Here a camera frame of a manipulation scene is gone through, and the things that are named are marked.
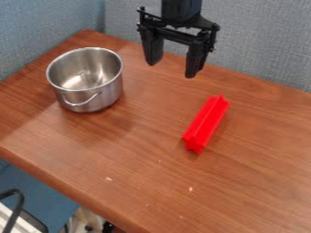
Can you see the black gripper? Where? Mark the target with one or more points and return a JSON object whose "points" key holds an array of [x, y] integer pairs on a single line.
{"points": [[179, 23]]}

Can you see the metal pot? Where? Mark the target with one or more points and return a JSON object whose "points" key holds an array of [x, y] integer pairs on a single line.
{"points": [[86, 77]]}

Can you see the red star-shaped block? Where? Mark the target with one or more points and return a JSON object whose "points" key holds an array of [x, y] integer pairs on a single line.
{"points": [[204, 124]]}

